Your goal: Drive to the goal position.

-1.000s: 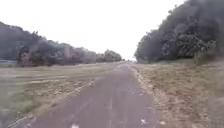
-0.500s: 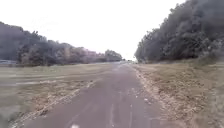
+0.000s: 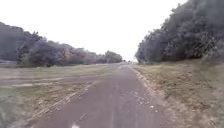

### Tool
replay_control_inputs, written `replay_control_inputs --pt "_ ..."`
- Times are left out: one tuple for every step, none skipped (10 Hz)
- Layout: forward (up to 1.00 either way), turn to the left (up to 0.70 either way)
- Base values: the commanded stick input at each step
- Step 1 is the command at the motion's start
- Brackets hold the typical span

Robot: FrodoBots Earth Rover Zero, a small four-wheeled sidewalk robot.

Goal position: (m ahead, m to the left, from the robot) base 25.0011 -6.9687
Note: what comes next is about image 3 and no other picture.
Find grey gravel path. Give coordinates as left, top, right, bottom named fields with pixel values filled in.
left=23, top=63, right=188, bottom=128

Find row of trees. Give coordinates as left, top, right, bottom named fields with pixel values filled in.
left=0, top=21, right=124, bottom=68

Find grass field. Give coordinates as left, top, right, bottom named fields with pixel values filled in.
left=0, top=63, right=121, bottom=128

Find dense wood of trees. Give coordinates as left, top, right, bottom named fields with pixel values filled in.
left=134, top=0, right=224, bottom=65

